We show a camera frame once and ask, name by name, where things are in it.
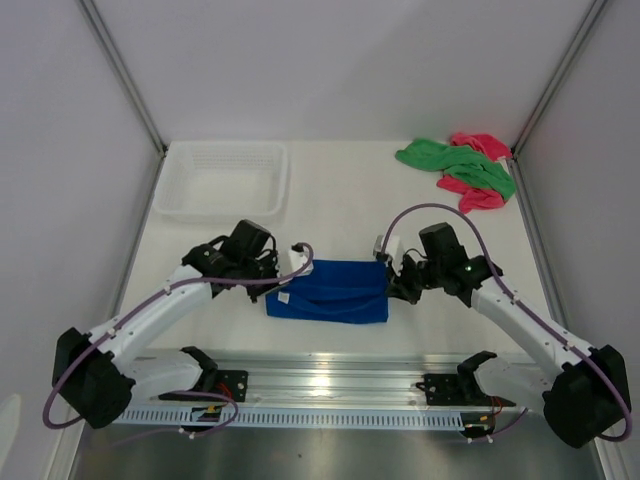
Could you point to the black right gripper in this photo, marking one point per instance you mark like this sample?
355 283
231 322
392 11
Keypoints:
397 286

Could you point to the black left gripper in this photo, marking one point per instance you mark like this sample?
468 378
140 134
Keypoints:
272 261

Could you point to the blue towel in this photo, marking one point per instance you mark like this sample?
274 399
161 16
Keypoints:
349 292

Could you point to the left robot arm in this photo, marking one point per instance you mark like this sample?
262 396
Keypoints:
101 372

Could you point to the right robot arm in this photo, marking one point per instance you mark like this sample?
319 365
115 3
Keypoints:
581 391

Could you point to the pink towel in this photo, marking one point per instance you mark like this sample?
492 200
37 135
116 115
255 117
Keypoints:
476 198

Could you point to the white plastic basket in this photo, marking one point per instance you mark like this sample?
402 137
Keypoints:
223 181

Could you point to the green towel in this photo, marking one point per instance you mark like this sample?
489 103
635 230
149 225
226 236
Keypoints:
460 162

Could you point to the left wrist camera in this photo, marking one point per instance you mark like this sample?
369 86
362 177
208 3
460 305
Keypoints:
300 259

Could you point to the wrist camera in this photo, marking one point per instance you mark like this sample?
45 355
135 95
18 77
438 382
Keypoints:
388 250
300 259

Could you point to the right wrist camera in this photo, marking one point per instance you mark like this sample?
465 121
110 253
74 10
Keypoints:
388 250

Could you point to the aluminium front rail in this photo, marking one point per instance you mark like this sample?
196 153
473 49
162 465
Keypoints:
334 380

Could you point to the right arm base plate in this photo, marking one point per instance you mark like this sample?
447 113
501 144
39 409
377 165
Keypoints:
450 389

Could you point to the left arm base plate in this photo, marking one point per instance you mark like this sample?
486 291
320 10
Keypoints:
231 384

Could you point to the aluminium frame rail right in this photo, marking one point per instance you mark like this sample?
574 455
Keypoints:
542 260

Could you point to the slotted cable duct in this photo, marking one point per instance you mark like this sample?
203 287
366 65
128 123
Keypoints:
194 416

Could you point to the aluminium frame post right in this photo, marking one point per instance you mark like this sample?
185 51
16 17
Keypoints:
567 61

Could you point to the aluminium frame post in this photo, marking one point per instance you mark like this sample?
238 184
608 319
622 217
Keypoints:
567 61
118 65

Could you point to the aluminium frame post left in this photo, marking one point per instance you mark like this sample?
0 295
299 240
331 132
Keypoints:
118 65

